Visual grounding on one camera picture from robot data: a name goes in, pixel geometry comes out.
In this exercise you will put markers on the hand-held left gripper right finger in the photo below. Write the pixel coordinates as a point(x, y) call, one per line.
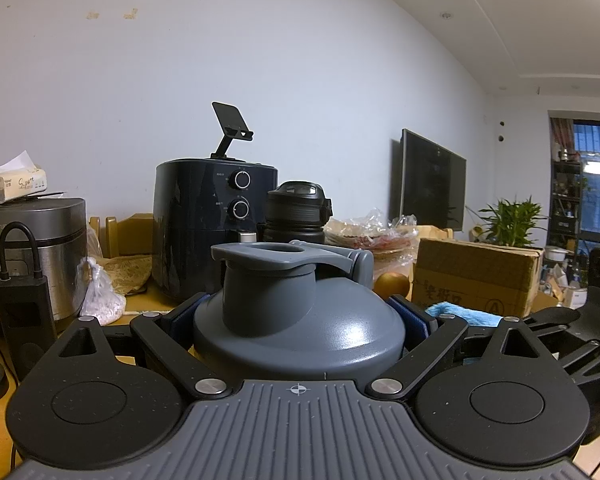
point(415, 321)

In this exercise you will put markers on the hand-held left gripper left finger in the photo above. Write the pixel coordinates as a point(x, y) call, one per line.
point(181, 321)

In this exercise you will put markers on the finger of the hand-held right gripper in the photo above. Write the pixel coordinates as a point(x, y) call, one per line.
point(582, 355)
point(555, 316)

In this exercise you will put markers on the blue microfiber cloth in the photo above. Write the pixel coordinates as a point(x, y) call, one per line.
point(460, 312)

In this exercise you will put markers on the clear shaker bottle grey lid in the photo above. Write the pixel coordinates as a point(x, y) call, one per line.
point(300, 310)

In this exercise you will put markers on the white pot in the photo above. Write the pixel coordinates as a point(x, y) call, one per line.
point(556, 253)

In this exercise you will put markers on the crumpled brown paper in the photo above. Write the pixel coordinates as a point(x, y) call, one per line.
point(130, 272)

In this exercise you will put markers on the cardboard box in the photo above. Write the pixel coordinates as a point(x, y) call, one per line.
point(472, 275)

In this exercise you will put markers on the white plastic bag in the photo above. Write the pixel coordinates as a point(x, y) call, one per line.
point(100, 300)

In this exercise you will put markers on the dark blue air fryer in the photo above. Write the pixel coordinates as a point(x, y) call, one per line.
point(200, 230)

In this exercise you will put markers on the clear plastic food bag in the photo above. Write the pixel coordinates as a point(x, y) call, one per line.
point(375, 235)

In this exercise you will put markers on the wooden chair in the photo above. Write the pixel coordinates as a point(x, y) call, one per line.
point(130, 235)

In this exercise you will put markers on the potted green plant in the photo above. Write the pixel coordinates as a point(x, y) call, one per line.
point(510, 220)

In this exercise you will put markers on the cluttered storage shelf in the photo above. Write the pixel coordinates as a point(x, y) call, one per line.
point(565, 200)

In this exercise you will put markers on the barred window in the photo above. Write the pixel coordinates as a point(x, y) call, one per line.
point(597, 180)

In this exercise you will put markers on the black television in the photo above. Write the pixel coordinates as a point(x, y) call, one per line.
point(430, 180)

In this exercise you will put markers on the black portable air pump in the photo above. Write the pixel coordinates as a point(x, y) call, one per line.
point(25, 320)

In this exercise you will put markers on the black gradient water bottle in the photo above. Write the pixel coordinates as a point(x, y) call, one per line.
point(296, 210)

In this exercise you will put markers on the silver rice cooker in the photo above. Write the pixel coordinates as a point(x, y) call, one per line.
point(30, 250)

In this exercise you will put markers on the patterned curtain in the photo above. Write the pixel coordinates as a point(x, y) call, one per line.
point(561, 132)

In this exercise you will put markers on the black phone stand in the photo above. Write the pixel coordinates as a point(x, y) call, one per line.
point(230, 120)

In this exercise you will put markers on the tissue pack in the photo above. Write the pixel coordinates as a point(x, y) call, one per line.
point(15, 182)

